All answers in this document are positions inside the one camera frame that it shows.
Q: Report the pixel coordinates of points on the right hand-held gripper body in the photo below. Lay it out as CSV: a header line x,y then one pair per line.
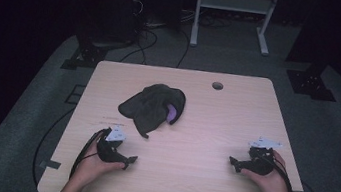
x,y
259,165

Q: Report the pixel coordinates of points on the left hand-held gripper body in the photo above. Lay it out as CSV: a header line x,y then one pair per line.
x,y
106,152

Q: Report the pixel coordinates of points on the black and purple cloth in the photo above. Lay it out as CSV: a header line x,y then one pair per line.
x,y
151,108

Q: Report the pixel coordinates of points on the person's left hand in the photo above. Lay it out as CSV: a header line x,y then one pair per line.
x,y
89,168

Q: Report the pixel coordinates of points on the person's right hand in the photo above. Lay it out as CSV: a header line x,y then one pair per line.
x,y
277,185

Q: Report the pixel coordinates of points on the black tape rectangle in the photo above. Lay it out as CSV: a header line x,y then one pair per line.
x,y
75,94

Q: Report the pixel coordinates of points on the black stand base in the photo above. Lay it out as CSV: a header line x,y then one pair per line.
x,y
310,83
84,57

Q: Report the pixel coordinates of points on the dark equipment cabinet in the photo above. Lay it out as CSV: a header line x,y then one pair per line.
x,y
110,3

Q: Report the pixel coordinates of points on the white metal stand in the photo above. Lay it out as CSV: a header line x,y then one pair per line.
x,y
235,3

